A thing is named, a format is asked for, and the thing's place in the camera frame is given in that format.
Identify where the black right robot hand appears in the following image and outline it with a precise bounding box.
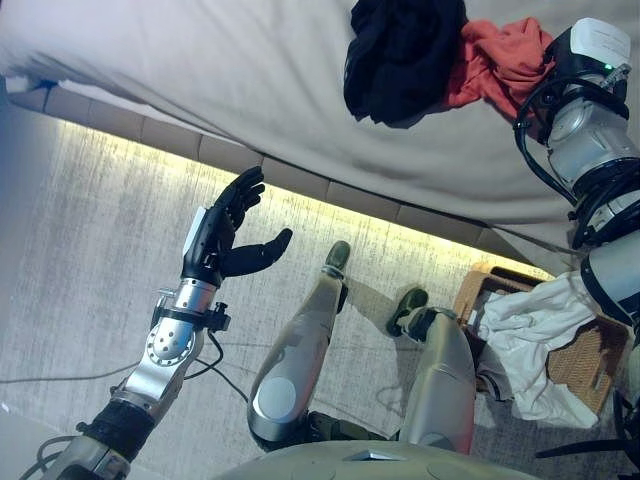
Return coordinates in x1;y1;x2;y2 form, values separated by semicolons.
542;17;632;81

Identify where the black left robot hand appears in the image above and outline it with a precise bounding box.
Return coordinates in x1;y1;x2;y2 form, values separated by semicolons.
180;166;294;289

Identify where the orange red garment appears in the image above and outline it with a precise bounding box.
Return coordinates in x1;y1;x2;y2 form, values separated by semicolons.
442;17;559;145

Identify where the black garment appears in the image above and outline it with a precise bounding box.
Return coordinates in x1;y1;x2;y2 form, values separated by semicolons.
343;0;469;126

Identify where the white garment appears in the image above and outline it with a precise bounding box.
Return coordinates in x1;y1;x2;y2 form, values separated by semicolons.
472;272;601;431

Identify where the bed with white bedding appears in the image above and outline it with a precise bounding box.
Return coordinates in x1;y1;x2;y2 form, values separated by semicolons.
0;0;640;274

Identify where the brown wicker basket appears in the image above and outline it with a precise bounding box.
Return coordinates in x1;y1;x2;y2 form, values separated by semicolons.
452;262;634;417

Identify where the grey streaked floor rug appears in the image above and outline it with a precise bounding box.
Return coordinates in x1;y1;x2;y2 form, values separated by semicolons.
0;119;626;480

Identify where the grey left robot leg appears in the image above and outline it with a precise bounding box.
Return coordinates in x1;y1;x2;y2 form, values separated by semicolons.
247;240;352;445

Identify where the grey robot leg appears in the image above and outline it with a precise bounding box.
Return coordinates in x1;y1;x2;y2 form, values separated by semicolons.
247;240;352;445
386;287;477;457

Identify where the grey right robot leg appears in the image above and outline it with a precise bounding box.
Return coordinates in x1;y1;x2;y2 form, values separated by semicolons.
386;287;477;457

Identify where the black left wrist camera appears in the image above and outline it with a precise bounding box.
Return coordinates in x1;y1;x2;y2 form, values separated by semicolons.
206;301;232;332

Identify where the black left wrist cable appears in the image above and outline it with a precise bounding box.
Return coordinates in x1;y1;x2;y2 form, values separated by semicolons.
183;329;251;404

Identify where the thin cable on floor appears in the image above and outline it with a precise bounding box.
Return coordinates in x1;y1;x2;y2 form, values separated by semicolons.
0;359;142;386

